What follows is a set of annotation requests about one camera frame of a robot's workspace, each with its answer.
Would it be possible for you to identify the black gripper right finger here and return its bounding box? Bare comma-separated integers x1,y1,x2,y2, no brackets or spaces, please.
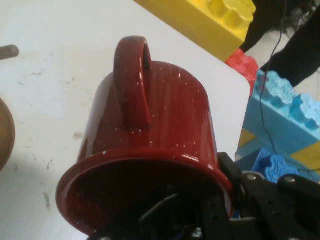
218,151,320,240

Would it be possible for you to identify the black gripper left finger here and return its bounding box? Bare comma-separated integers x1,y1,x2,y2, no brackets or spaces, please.
138,192,232,240

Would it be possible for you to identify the red speckled enamel mug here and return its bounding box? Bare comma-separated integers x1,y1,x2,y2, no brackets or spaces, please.
55,35,235,238

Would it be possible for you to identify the deep blue toy brick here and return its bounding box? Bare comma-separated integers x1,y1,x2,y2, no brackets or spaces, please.
252,147,301,186

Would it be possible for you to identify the light blue big toy brick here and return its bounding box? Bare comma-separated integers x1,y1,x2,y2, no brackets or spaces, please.
238,69,320,163

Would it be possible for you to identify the flat red toy brick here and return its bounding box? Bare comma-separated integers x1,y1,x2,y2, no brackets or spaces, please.
224,48,260,97

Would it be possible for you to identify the black bulky background object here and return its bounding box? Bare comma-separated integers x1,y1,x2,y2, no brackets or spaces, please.
241,0,320,88

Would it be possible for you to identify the yellow big toy brick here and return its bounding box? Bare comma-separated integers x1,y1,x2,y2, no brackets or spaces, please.
133,0,257,62

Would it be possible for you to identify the brown wooden mug tree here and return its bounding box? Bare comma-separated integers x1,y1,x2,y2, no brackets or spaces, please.
0,44,20,173

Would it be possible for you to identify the thin black floor cable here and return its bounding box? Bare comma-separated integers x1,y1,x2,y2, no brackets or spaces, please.
258,0,287,156

